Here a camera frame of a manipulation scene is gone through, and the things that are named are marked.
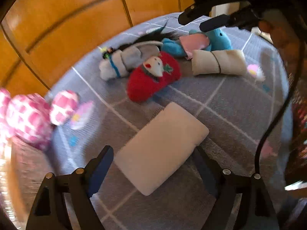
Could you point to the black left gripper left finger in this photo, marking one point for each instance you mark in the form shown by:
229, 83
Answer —
49, 209

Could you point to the grey patterned bed sheet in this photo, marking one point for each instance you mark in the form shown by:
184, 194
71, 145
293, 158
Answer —
236, 110

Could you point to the beige elastic bandage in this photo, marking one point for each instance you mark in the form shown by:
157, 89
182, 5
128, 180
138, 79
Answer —
229, 62

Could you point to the white rectangular sponge pad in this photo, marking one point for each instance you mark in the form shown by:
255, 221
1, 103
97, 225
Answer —
160, 148

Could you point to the white knitted socks blue stripe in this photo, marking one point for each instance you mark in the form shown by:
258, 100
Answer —
120, 63

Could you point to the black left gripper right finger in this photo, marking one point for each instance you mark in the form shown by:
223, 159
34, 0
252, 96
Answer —
256, 209

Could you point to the person right hand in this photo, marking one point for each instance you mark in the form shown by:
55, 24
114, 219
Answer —
283, 36

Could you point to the red knitted Santa sock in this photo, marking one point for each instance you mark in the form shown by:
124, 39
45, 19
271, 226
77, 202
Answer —
152, 76

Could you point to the blue plush teddy pink shirt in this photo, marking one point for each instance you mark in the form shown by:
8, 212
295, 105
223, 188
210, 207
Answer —
186, 44

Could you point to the pink white spotted plush toy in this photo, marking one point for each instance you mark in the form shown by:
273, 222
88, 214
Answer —
32, 119

